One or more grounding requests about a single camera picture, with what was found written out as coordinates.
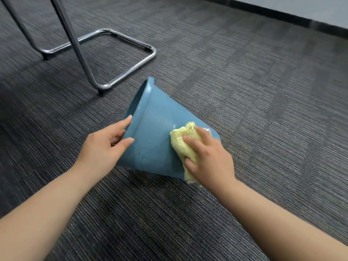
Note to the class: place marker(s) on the yellow microfibre cloth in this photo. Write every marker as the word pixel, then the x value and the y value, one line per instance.
pixel 180 142

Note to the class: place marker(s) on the black mesh chair chrome frame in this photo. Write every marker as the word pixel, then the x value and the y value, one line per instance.
pixel 74 38

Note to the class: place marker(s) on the person's right hand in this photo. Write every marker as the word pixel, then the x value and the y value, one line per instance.
pixel 214 165

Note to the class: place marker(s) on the person's left forearm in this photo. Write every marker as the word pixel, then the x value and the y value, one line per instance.
pixel 35 220

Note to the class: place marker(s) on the person's right forearm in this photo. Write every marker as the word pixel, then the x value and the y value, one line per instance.
pixel 285 233

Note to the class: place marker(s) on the blue plastic bucket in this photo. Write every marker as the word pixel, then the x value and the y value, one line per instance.
pixel 155 127

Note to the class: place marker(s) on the person's left hand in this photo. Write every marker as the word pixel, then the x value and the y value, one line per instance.
pixel 99 152

